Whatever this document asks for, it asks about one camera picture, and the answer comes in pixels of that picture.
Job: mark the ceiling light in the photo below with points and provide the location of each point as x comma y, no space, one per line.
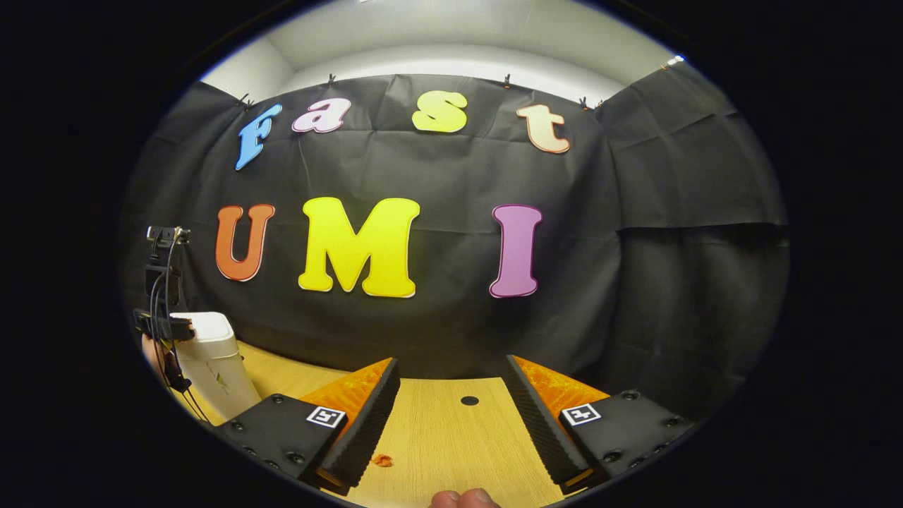
676,61

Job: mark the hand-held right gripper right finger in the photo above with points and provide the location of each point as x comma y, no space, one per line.
540,423

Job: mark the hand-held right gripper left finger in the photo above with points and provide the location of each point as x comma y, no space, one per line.
367,430

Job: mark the wooden desktop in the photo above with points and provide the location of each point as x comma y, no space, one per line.
451,444

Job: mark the orange paper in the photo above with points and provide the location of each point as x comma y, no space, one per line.
382,460

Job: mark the white desktop garbage bin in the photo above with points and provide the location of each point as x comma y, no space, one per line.
211,367

